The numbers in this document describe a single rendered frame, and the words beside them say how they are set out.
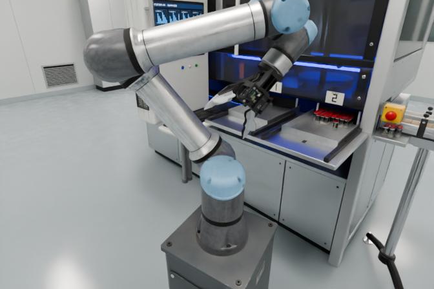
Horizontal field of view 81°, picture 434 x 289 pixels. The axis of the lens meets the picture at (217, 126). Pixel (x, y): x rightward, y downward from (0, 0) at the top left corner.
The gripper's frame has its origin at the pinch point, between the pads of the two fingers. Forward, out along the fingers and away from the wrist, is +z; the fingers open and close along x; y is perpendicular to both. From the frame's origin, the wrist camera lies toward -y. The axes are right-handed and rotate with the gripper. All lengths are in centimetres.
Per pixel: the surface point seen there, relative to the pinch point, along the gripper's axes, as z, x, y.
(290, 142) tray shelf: -9.5, 41.6, -24.3
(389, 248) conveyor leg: 1, 135, -17
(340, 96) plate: -42, 55, -36
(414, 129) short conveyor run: -49, 83, -16
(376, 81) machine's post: -54, 55, -24
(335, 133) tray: -26, 60, -27
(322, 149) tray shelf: -15, 49, -16
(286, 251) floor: 45, 112, -46
